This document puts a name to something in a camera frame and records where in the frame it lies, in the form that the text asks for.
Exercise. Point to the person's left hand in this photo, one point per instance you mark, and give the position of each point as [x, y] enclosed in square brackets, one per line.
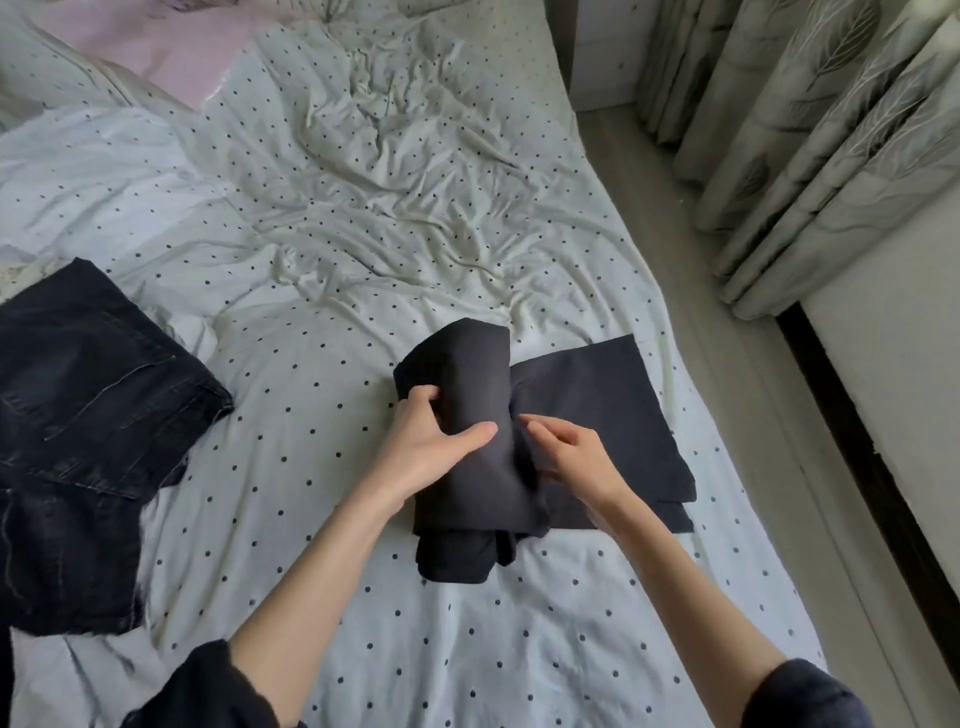
[420, 450]

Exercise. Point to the person's right hand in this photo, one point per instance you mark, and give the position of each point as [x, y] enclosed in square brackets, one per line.
[585, 465]

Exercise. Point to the person's right forearm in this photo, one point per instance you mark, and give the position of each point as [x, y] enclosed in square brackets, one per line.
[690, 600]

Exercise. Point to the person's left forearm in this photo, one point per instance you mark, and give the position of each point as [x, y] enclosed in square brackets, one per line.
[330, 585]

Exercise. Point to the white dotted bed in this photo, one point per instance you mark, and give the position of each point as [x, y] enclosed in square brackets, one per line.
[375, 195]

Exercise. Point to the white bedside cabinet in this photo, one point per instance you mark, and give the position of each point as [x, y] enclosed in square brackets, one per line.
[608, 53]

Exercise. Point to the pink pillow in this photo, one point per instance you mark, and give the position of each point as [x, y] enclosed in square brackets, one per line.
[165, 45]

